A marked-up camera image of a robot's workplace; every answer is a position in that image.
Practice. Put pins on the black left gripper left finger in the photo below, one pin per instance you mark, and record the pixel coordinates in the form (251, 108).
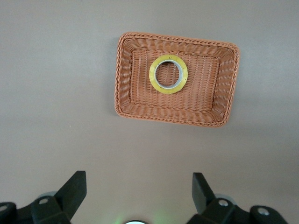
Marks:
(70, 196)

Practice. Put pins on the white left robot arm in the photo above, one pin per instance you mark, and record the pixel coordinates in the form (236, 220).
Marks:
(134, 222)

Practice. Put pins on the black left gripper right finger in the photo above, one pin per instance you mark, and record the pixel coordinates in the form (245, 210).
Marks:
(205, 200)

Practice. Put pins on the brown wicker basket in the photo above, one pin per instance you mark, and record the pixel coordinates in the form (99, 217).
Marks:
(201, 102)

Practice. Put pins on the yellow clear tape roll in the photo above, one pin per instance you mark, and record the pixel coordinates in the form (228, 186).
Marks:
(153, 77)

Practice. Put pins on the brown table cover sheet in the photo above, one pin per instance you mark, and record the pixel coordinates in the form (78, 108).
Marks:
(58, 93)

